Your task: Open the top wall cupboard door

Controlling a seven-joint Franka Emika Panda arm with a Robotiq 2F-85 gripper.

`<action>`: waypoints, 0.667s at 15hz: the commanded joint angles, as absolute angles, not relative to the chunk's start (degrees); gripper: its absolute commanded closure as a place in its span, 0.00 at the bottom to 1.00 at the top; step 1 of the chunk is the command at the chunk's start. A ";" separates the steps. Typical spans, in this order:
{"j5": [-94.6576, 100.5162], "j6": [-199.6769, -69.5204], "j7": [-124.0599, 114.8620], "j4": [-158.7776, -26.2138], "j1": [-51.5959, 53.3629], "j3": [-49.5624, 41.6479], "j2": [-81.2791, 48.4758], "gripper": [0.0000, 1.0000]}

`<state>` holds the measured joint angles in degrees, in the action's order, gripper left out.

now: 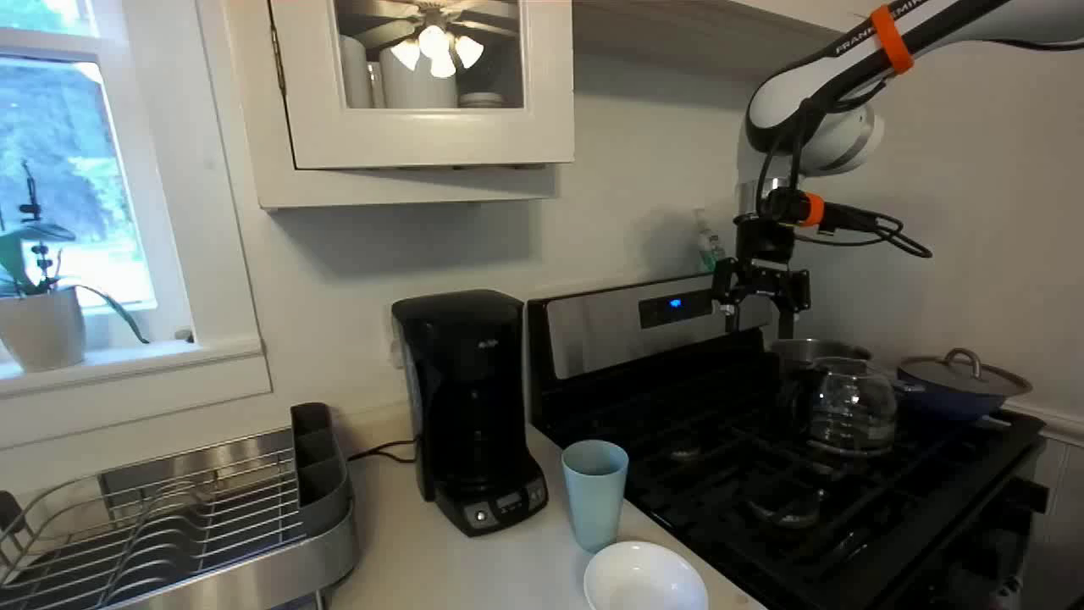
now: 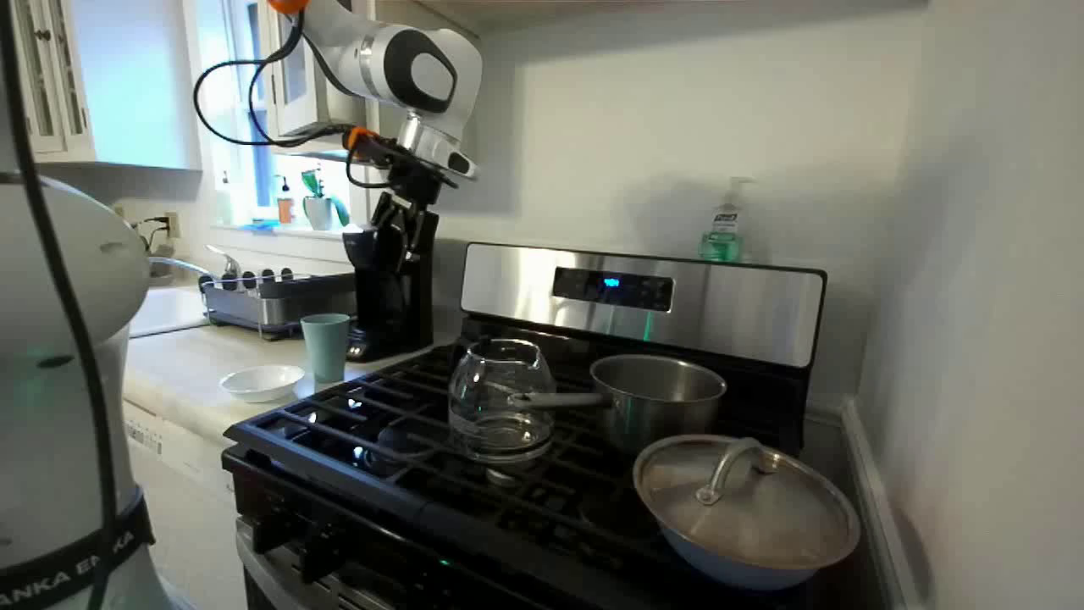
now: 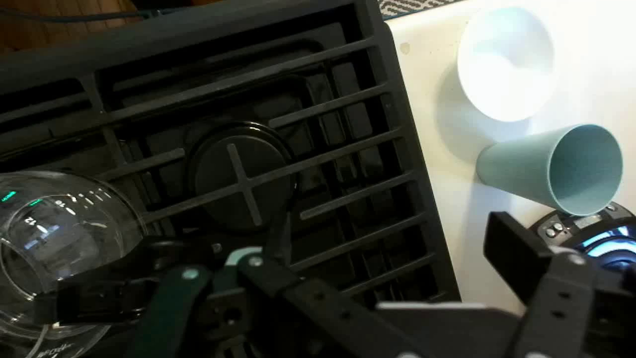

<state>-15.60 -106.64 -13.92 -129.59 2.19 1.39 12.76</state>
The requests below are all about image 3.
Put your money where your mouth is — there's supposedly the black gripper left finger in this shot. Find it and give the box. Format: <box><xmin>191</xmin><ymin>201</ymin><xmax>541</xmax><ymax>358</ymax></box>
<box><xmin>32</xmin><ymin>260</ymin><xmax>221</xmax><ymax>326</ymax></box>

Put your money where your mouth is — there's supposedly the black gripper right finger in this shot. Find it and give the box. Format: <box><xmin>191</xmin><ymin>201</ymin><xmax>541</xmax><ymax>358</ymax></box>
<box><xmin>483</xmin><ymin>211</ymin><xmax>596</xmax><ymax>318</ymax></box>

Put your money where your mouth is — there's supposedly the glass coffee carafe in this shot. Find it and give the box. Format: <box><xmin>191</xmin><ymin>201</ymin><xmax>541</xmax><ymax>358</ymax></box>
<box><xmin>0</xmin><ymin>171</ymin><xmax>143</xmax><ymax>358</ymax></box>

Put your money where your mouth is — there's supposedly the light blue plastic cup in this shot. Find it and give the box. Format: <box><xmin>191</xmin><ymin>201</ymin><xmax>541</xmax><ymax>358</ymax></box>
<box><xmin>475</xmin><ymin>123</ymin><xmax>622</xmax><ymax>217</ymax></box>

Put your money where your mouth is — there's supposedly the white bowl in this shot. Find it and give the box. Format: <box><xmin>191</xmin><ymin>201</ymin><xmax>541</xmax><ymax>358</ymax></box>
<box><xmin>457</xmin><ymin>4</ymin><xmax>557</xmax><ymax>121</ymax></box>

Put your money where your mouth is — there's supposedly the black gas stove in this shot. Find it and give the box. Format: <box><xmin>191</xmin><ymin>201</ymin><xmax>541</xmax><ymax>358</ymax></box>
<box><xmin>0</xmin><ymin>0</ymin><xmax>463</xmax><ymax>358</ymax></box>

